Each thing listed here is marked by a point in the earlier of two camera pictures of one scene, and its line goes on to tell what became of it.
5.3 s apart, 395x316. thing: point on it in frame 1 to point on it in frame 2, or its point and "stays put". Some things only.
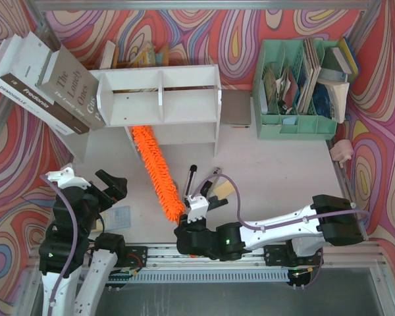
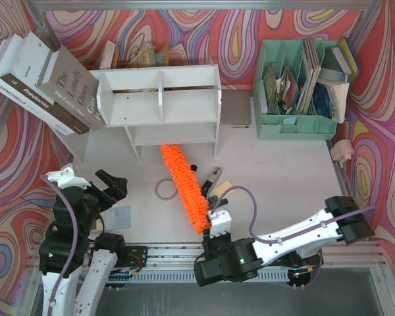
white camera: (199, 207) to (220, 223)
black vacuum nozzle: (214, 201) stays put
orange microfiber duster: (145, 137) to (188, 186)
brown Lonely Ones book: (68, 83) stays put
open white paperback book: (338, 94) stays put
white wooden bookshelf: (177, 105) stays put
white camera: (64, 178) stays put
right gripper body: (201, 221) to (211, 203)
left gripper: (103, 192) stays put
